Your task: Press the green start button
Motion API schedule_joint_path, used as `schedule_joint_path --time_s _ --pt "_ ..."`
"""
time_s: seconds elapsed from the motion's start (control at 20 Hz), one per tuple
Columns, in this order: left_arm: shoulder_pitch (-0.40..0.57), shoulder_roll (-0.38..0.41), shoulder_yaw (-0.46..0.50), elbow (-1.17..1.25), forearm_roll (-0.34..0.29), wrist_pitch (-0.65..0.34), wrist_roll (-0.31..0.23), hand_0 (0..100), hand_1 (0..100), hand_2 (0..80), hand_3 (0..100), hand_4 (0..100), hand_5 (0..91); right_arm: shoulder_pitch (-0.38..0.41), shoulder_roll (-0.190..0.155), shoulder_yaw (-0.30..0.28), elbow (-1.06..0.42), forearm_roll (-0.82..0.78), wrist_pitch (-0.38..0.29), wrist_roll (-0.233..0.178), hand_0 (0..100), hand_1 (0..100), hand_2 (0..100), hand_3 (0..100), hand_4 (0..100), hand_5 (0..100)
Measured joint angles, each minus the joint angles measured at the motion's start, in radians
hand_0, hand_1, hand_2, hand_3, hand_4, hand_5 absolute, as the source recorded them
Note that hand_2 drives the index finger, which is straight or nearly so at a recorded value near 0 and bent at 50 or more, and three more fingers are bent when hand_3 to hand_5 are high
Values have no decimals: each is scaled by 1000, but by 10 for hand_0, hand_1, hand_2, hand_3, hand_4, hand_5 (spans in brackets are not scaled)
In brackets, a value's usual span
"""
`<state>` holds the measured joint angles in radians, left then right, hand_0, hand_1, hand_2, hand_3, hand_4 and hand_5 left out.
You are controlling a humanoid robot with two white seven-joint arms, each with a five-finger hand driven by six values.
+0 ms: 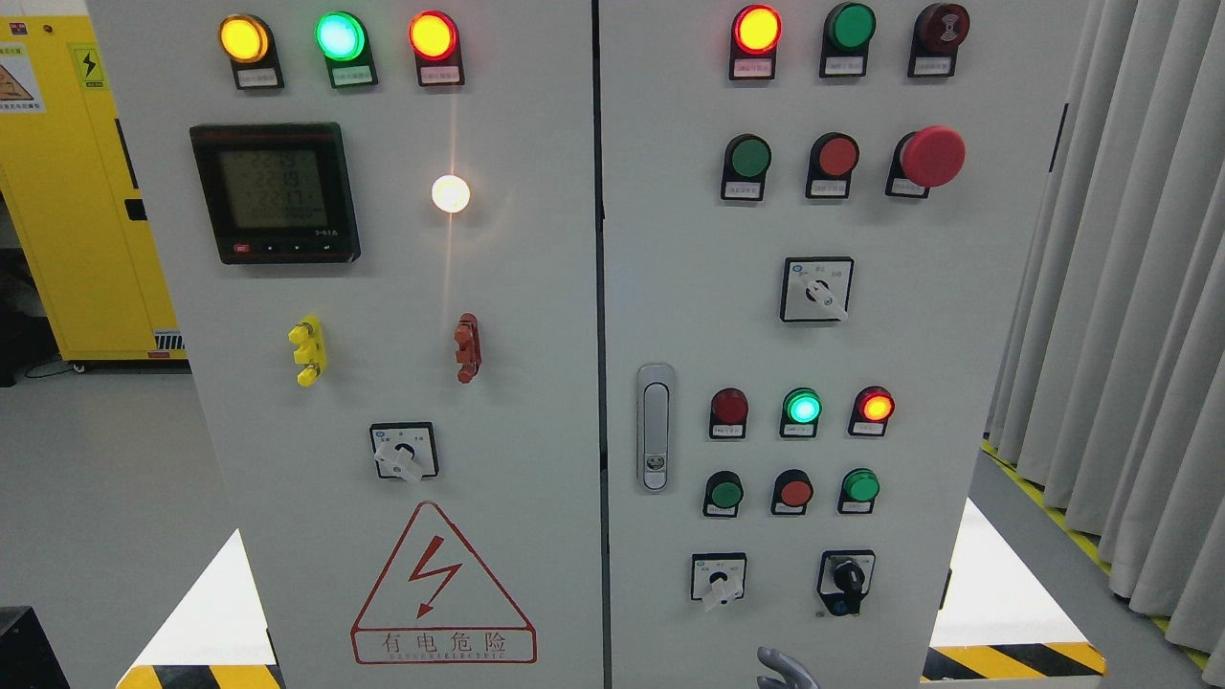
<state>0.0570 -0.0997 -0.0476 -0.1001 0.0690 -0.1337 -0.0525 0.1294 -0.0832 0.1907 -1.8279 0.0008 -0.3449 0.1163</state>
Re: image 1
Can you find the red lit indicator light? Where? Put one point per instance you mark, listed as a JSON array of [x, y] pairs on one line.
[[871, 411]]

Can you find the red indicator light top left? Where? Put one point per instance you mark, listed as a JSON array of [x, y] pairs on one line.
[[435, 42]]

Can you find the silver cabinet door handle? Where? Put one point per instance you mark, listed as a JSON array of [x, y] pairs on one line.
[[654, 386]]

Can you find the red push button lower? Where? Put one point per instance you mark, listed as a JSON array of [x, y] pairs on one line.
[[791, 494]]

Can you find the black digital power meter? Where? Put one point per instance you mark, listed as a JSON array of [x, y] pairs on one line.
[[277, 192]]

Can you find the yellow safety cabinet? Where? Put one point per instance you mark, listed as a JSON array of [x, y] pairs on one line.
[[74, 198]]

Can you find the white rotary selector lower right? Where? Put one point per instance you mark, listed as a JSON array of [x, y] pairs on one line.
[[718, 579]]

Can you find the green indicator light top left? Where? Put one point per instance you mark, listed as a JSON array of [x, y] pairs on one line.
[[347, 53]]

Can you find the black key selector switch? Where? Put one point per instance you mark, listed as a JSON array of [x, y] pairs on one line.
[[843, 580]]

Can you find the white lit indicator lamp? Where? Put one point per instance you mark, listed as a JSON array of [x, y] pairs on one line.
[[451, 193]]

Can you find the white rotary selector upper right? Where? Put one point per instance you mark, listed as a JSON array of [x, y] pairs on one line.
[[816, 289]]

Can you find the white rotary selector left door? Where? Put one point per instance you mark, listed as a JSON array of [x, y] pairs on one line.
[[404, 451]]

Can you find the grey curtain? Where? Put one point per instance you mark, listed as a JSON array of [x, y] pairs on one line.
[[1111, 394]]

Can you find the red electric danger warning sticker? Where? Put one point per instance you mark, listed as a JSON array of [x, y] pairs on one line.
[[436, 601]]

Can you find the green indicator top right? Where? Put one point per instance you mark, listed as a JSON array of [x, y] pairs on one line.
[[846, 37]]

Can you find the red emergency stop mushroom button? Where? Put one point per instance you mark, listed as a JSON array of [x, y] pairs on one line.
[[925, 159]]

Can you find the grey electrical cabinet door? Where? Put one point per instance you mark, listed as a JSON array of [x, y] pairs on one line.
[[695, 282], [517, 447]]

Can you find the grey electrical cabinet right door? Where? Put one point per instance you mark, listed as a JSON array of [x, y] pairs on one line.
[[695, 282]]

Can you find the white rotary selector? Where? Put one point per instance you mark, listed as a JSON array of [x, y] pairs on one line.
[[816, 289], [718, 579]]

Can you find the green indicator light lower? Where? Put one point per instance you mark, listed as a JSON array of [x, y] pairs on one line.
[[858, 492]]

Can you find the red lit indicator top right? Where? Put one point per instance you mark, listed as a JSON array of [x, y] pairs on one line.
[[755, 34]]

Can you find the dark red buzzer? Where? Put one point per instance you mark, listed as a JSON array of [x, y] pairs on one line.
[[938, 33]]

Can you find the red terminal test block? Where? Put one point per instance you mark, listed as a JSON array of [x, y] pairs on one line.
[[468, 352]]

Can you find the yellow terminal test block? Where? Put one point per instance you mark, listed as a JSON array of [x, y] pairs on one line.
[[309, 353]]

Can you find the yellow indicator light top left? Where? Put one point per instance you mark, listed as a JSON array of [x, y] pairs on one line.
[[252, 52]]

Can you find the grey electrical cabinet left door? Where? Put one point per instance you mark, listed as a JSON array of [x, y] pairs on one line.
[[517, 447]]

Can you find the black box bottom left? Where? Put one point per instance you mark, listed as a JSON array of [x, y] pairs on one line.
[[27, 659]]

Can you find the green lit indicator light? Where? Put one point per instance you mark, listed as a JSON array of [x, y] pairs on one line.
[[800, 413]]

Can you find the green push button upper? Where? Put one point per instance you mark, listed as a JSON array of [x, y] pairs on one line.
[[747, 159]]

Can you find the red push button upper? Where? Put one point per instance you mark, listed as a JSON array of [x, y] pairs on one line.
[[833, 158]]

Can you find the dark red indicator light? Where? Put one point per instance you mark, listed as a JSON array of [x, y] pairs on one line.
[[728, 413]]

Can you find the green start push button lower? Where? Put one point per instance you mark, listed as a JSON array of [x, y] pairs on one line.
[[722, 495]]

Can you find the red push button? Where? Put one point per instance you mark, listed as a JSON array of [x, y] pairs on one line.
[[791, 494], [833, 158]]

